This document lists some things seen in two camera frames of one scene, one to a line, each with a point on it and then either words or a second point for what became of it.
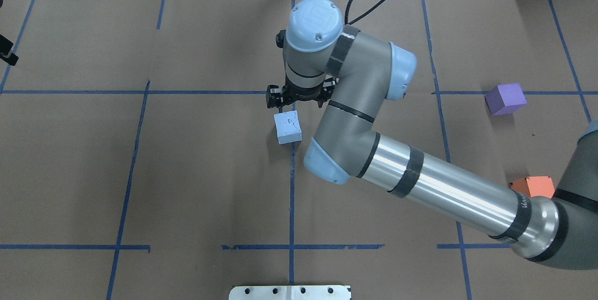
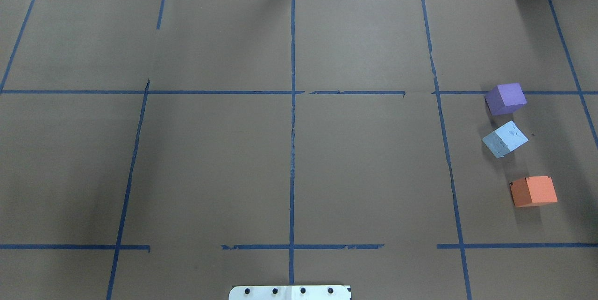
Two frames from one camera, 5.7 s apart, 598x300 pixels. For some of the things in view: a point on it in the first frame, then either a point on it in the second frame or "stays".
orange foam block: [534, 186] stays
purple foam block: [504, 98] stays
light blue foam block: [288, 127] -> [505, 139]
